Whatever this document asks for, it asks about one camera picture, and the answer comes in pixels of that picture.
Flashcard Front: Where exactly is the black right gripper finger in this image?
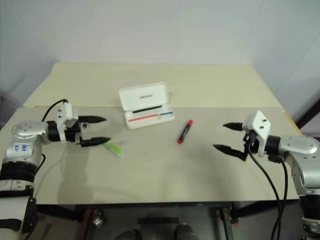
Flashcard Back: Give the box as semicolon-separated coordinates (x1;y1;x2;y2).
212;144;245;160
222;121;244;131

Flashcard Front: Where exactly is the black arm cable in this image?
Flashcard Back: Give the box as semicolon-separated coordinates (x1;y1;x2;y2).
41;99;70;124
246;139;281;240
271;156;290;211

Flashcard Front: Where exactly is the green translucent plastic ruler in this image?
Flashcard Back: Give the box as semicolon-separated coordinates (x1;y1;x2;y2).
103;139;127;159

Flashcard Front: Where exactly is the black slanted metal bar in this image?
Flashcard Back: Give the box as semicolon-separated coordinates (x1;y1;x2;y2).
291;94;320;131

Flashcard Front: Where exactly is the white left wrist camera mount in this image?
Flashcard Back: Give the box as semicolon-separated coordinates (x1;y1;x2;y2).
55;102;81;143

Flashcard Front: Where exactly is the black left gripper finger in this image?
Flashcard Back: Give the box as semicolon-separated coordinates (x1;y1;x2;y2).
80;136;112;148
78;115;108;125

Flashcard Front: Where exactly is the dark rounded shape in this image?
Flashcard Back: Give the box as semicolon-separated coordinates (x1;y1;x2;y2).
174;223;199;240

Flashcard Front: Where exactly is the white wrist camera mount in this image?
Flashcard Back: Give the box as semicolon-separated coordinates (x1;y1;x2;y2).
55;102;81;143
241;110;272;158

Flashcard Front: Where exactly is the white plastic pencil case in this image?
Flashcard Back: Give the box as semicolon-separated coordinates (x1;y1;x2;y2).
118;81;176;130

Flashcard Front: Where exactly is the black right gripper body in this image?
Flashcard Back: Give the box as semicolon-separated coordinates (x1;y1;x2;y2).
240;130;259;162

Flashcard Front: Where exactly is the red and black marker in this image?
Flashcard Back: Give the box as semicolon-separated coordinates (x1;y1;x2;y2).
177;119;195;145

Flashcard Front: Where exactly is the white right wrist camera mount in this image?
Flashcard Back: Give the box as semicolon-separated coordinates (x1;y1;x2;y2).
241;110;272;158

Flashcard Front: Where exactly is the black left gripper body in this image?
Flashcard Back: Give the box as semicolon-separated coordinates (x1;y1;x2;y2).
65;119;88;147

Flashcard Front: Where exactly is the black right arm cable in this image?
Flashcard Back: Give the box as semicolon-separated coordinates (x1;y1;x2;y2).
246;139;281;240
271;156;290;211

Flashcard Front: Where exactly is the black metal table frame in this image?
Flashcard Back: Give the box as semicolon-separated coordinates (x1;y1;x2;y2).
36;199;303;240

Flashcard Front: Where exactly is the silver caster wheel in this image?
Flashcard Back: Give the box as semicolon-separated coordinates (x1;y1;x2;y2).
91;215;105;228

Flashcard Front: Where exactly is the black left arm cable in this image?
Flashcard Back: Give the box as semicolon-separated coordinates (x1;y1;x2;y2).
41;99;70;124

